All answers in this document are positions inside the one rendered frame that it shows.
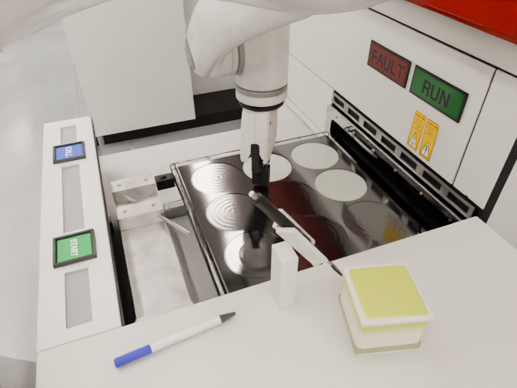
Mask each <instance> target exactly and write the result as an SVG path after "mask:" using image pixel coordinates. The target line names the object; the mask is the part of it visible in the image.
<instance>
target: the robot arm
mask: <svg viewBox="0 0 517 388"><path fill-rule="evenodd" d="M110 1H114V0H0V52H2V51H4V50H6V49H8V48H10V47H11V46H13V45H15V44H17V43H19V42H20V41H22V40H24V39H26V38H28V37H29V36H31V35H34V34H35V33H37V32H40V31H41V30H43V29H44V28H47V27H49V26H50V25H53V24H55V23H56V22H59V21H61V20H62V19H64V18H67V17H69V16H70V15H74V14H75V13H78V12H81V11H83V10H86V9H87V8H91V7H94V6H96V5H100V4H103V3H106V2H110ZM387 1H390V0H199V1H198V3H197V5H196V7H195V9H194V12H193V13H192V17H191V20H190V23H189V26H188V31H187V35H186V40H185V54H186V58H187V63H188V64H189V66H190V68H191V70H192V71H193V72H194V73H195V74H196V75H198V76H201V77H204V78H218V77H223V76H227V75H235V96H236V98H237V99H238V103H239V105H240V106H241V107H242V108H243V109H242V123H241V152H240V159H241V161H242V162H247V160H248V158H249V155H250V153H251V157H252V184H255V185H261V186H268V185H269V181H270V164H268V163H270V156H271V154H272V150H273V147H274V144H275V140H276V136H277V126H278V109H279V108H280V107H281V106H282V105H283V104H284V101H285V99H286V98H287V90H288V73H289V40H290V24H292V23H295V22H299V21H301V20H303V19H306V18H309V17H311V16H313V15H331V14H338V13H343V12H353V11H357V10H361V9H365V8H371V7H373V6H375V5H379V4H382V3H384V2H387Z"/></svg>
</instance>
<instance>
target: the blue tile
mask: <svg viewBox="0 0 517 388"><path fill-rule="evenodd" d="M82 155H83V152H82V144H78V145H70V146H65V147H61V148H56V160H59V159H66V158H71V157H75V156H82Z"/></svg>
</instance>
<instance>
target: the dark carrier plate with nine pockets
mask: <svg viewBox="0 0 517 388"><path fill-rule="evenodd" d="M305 143H320V144H323V145H327V146H329V147H331V148H333V149H334V150H335V151H336V152H337V153H338V156H339V159H338V161H337V163H336V164H334V165H333V166H331V167H328V168H326V169H309V168H306V167H303V166H301V165H299V164H297V163H296V162H295V161H294V160H293V159H292V150H293V149H294V148H295V147H297V146H300V145H301V144H305ZM272 154H274V155H277V156H281V157H283V158H285V159H287V160H288V161H289V162H290V164H291V166H292V171H291V172H290V173H289V175H288V176H286V177H285V178H284V179H280V180H278V181H274V182H269V185H268V186H261V185H255V184H252V178H250V177H248V176H247V175H246V174H245V173H244V171H243V165H244V163H245V162H242V161H241V159H240V154H236V155H232V156H226V157H221V158H218V159H211V160H208V161H204V162H197V163H193V164H189V165H185V166H179V167H178V170H179V172H180V175H181V177H182V180H183V182H184V184H185V187H186V190H187V192H188V195H189V197H190V200H191V201H192V205H193V207H194V209H195V212H196V215H197V217H198V220H199V222H200V224H201V226H202V229H203V232H204V234H205V237H206V239H207V241H208V244H209V246H210V249H211V251H212V254H213V256H214V258H215V261H216V264H217V266H218V269H219V271H220V273H221V275H222V278H223V281H224V283H225V286H226V289H227V290H228V293H233V292H235V291H238V290H240V289H245V288H248V287H250V286H254V285H258V284H260V283H264V282H267V281H270V280H271V264H272V245H273V244H276V243H281V242H284V241H285V240H284V239H283V238H282V237H281V236H280V235H279V234H277V233H276V230H275V229H274V228H273V227H272V226H273V223H274V221H273V220H272V219H270V218H269V217H268V216H267V215H266V214H264V212H263V211H262V210H260V209H259V208H258V207H257V206H256V205H254V204H253V203H252V197H250V196H249V193H250V192H251V191H254V192H255V193H258V192H260V193H261V194H262V195H263V196H264V197H265V198H266V199H267V200H268V201H269V202H270V203H271V204H273V205H274V206H275V207H276V208H277V209H283V210H284V211H285V212H286V213H287V214H288V215H289V216H290V217H292V218H293V219H294V220H295V221H296V222H297V223H298V224H299V225H300V226H301V227H302V228H303V229H304V230H305V231H306V232H307V233H308V234H309V235H310V236H311V237H312V238H313V239H314V240H315V245H314V246H316V247H317V250H318V251H319V252H321V253H322V254H323V255H324V256H325V257H326V258H327V259H328V260H330V261H334V260H337V259H341V258H344V257H346V256H350V255H354V254H356V253H360V252H363V251H366V250H369V249H373V248H375V247H379V246H383V245H385V244H388V243H393V242H395V241H398V240H400V239H405V238H408V237H410V236H415V235H417V234H418V230H419V227H418V226H417V225H416V224H415V223H414V222H413V221H412V220H411V219H410V218H409V217H408V216H407V215H406V214H405V213H404V212H403V211H402V210H401V209H400V208H399V207H398V206H397V205H396V204H395V203H394V202H393V201H392V200H391V199H390V198H389V197H388V196H387V195H386V194H385V193H384V192H383V191H382V190H381V189H380V188H379V187H378V186H377V185H376V184H375V183H374V182H373V181H372V180H371V179H370V178H369V177H368V176H367V175H366V174H365V173H364V172H363V171H362V170H361V169H360V168H359V167H358V166H357V165H356V164H355V163H354V162H353V161H352V160H351V159H350V158H349V157H348V156H347V155H346V154H345V153H344V152H343V151H342V150H341V149H340V148H339V147H338V146H337V145H336V144H335V143H334V142H333V141H332V140H331V139H330V138H329V137H328V136H327V135H324V136H319V137H315V138H312V139H305V140H302V141H297V142H290V143H287V144H283V145H277V146H274V147H273V150H272ZM333 169H341V170H346V171H350V172H353V173H355V174H357V175H358V176H360V177H362V178H363V179H364V181H365V183H366V185H367V190H366V192H365V194H364V195H363V196H362V197H361V198H359V199H356V200H352V201H337V200H334V199H330V198H327V197H325V196H324V195H322V194H321V193H320V192H319V191H318V190H317V188H316V187H315V179H316V177H317V176H318V175H319V174H321V173H322V172H325V171H328V170H333ZM292 248H293V247H292ZM293 250H294V251H295V253H296V255H297V257H298V258H299V261H298V270H297V272H299V271H302V270H304V269H309V268H312V267H314V266H313V265H312V264H311V263H310V262H309V261H308V260H307V259H306V258H305V257H304V256H303V255H301V254H300V253H299V252H298V251H297V250H296V249H294V248H293Z"/></svg>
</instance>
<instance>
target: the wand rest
mask: <svg viewBox="0 0 517 388"><path fill-rule="evenodd" d="M278 210H279V211H280V212H282V213H283V214H284V215H285V216H286V217H287V218H288V219H289V220H290V221H292V222H293V223H294V224H295V225H296V226H297V227H298V228H300V229H301V230H302V231H303V232H304V234H306V235H307V237H309V238H310V239H311V241H312V243H310V242H309V241H308V240H307V239H306V238H305V237H304V236H303V235H302V234H301V233H300V232H299V231H298V230H297V229H296V228H283V227H280V226H279V225H277V224H276V223H275V222H274V223H273V226H272V227H273V228H274V229H275V230H276V233H277V234H279V235H280V236H281V237H282V238H283V239H284V240H285V241H284V242H279V243H276V244H273V245H272V264H271V291H270V292H271V294H272V296H273V298H274V300H275V302H276V304H277V306H278V308H279V309H283V308H285V307H288V306H292V305H294V304H295V288H296V279H297V270H298V261H299V258H298V257H297V255H296V253H295V251H294V250H293V248H294V249H296V250H297V251H298V252H299V253H300V254H301V255H303V256H304V257H305V258H306V259H307V260H308V261H309V262H310V263H311V264H312V265H313V266H314V267H317V266H318V265H319V264H321V263H327V262H328V259H327V258H326V257H325V256H324V255H323V254H322V253H321V252H319V251H318V250H317V249H316V248H315V247H314V246H313V245H315V240H314V239H313V238H312V237H311V236H310V235H309V234H308V233H307V232H306V231H305V230H304V229H303V228H302V227H301V226H300V225H299V224H298V223H297V222H296V221H295V220H294V219H293V218H292V217H290V216H289V215H288V214H287V213H286V212H285V211H284V210H283V209H278ZM312 244H313V245H312ZM292 247H293V248H292Z"/></svg>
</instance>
